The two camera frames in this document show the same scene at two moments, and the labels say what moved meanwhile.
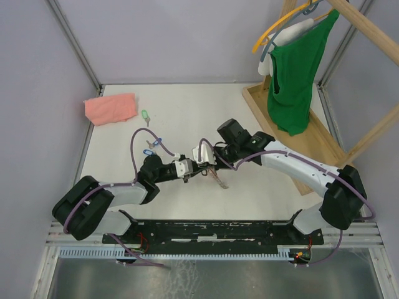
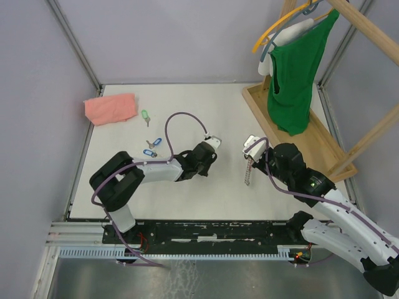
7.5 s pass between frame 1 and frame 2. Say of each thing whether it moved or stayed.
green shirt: stayed
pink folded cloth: stayed
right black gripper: moved
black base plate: stayed
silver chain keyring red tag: moved
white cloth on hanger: stayed
